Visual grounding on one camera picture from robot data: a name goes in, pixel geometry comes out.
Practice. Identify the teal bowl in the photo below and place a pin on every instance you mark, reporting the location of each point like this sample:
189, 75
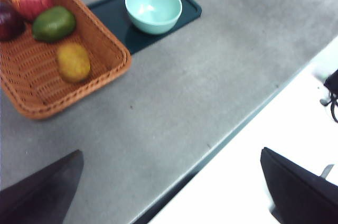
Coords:
153, 10

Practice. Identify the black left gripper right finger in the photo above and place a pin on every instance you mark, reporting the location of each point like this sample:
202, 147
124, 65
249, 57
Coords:
298, 197

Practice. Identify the dark purple fruit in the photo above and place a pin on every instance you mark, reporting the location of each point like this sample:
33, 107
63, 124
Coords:
10, 23

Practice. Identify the yellow-brown kiwi fruit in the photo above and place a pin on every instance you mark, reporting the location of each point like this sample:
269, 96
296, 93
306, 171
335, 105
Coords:
74, 63

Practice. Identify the dark green tray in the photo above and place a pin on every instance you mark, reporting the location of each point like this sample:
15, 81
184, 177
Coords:
113, 20

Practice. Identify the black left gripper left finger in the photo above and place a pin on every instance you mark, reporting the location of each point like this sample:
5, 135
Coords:
39, 197

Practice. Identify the brown wicker basket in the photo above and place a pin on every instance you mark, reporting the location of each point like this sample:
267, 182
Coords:
87, 39

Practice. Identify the green mango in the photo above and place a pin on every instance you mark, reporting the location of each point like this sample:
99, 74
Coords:
54, 24

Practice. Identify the red apple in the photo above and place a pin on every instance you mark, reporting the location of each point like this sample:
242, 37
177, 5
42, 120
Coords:
31, 2

